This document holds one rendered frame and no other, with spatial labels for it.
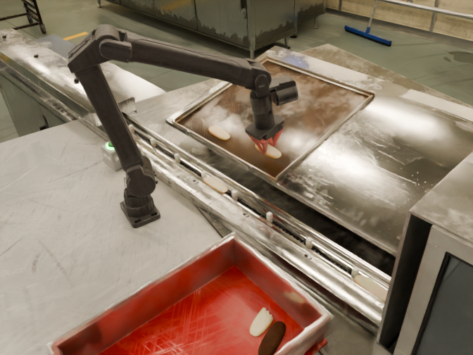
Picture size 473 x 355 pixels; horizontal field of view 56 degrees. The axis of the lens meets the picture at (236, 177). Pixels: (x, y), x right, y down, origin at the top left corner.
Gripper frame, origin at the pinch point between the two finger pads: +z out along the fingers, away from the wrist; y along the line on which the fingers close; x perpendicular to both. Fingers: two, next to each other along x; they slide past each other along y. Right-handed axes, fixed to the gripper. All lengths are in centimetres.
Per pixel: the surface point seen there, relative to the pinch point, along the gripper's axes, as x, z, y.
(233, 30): 228, 96, 171
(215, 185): 6.6, 6.5, -17.2
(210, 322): -28, 5, -47
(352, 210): -31.2, 5.2, -0.6
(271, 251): -24.1, 5.1, -24.0
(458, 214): -65, -41, -26
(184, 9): 300, 91, 170
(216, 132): 23.8, 4.3, -1.4
